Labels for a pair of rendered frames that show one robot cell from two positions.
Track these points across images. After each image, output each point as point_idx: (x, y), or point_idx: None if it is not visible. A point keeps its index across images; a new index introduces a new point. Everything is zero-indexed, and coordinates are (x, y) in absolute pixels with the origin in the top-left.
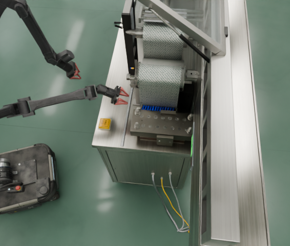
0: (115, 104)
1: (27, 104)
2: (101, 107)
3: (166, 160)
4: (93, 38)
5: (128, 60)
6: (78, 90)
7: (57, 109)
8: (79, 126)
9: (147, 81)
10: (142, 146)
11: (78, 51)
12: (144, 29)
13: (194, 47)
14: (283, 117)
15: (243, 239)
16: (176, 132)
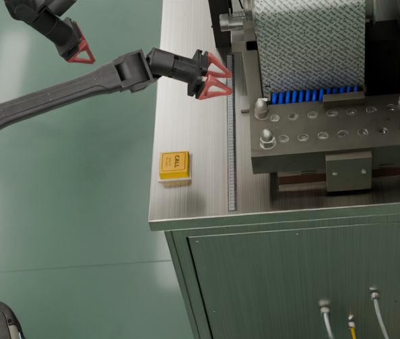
0: (200, 96)
1: None
2: (158, 131)
3: (361, 241)
4: (83, 26)
5: (211, 0)
6: (103, 65)
7: (11, 218)
8: (80, 252)
9: (280, 12)
10: (288, 203)
11: (46, 63)
12: None
13: None
14: None
15: None
16: (375, 139)
